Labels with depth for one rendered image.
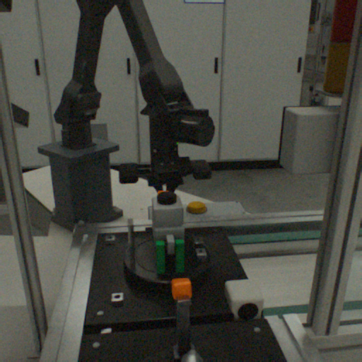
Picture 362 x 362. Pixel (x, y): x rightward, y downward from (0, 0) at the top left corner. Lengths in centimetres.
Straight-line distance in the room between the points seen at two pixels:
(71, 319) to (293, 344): 29
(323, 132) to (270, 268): 35
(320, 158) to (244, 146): 337
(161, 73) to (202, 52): 286
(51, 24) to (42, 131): 95
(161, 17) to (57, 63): 100
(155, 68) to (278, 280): 44
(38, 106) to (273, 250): 314
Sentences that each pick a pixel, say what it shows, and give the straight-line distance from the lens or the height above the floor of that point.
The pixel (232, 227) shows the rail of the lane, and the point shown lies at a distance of 76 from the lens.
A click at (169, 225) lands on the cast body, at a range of 54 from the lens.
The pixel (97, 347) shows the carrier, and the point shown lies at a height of 97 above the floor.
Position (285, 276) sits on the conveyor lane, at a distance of 71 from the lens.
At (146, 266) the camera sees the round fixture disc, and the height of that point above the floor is 99.
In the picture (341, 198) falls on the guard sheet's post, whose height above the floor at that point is 115.
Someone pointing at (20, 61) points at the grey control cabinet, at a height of 110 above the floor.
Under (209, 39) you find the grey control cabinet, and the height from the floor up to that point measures 128.
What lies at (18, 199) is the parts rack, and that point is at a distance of 52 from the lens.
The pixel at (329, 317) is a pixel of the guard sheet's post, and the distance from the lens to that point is 54.
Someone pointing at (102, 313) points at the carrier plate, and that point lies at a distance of 53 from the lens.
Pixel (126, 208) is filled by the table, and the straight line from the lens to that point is 106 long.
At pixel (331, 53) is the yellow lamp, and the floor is 130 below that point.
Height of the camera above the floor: 132
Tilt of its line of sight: 22 degrees down
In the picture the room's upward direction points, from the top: straight up
